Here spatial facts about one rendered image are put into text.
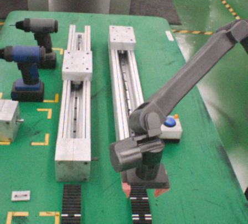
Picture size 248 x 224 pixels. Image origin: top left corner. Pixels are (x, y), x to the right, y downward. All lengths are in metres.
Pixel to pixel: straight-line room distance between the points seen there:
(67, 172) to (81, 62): 0.49
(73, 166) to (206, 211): 0.41
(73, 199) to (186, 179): 0.36
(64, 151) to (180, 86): 0.38
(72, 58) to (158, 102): 0.61
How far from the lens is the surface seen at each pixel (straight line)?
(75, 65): 1.32
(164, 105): 0.83
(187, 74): 0.89
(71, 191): 0.99
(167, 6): 4.45
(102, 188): 1.04
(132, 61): 1.45
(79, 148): 1.02
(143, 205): 0.98
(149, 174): 0.87
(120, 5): 2.82
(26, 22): 1.45
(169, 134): 1.18
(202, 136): 1.28
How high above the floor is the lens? 1.60
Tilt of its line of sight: 37 degrees down
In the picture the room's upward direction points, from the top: 7 degrees clockwise
